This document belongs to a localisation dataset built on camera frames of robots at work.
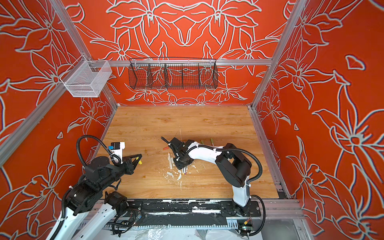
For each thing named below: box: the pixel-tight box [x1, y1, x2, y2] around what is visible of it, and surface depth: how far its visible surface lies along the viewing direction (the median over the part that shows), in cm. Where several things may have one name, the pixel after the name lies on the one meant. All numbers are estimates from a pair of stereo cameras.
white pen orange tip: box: [168, 152, 173, 170], surface depth 91 cm
